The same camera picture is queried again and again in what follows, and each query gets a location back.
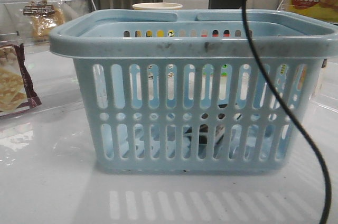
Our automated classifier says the bread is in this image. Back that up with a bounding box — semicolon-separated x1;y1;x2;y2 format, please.
22;0;65;40

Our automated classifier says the grey armchair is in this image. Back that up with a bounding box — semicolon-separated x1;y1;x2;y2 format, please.
246;0;288;10

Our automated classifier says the yellow popcorn paper cup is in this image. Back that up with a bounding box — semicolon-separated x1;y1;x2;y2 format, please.
132;2;183;11

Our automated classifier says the light blue plastic basket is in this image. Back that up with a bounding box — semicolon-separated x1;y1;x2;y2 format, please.
48;8;338;176

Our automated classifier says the clear acrylic display shelf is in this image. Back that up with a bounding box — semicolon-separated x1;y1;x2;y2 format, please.
1;0;95;118

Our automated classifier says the black cable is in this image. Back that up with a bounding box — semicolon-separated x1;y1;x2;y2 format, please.
241;0;332;224

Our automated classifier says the maroon biscuit snack packet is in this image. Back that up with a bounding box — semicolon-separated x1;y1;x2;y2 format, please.
1;44;42;117

